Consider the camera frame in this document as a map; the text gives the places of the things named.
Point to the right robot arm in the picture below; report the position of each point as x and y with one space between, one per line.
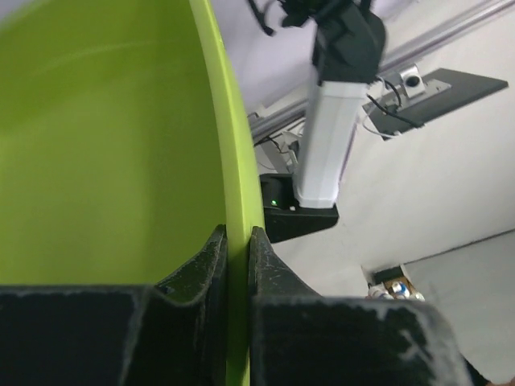
304 202

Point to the green plastic basin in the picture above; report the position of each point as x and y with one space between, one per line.
124 143

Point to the aluminium extrusion rail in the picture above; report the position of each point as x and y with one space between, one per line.
350 42

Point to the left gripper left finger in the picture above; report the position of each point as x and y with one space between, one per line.
171 333

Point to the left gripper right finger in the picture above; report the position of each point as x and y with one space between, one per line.
299 337

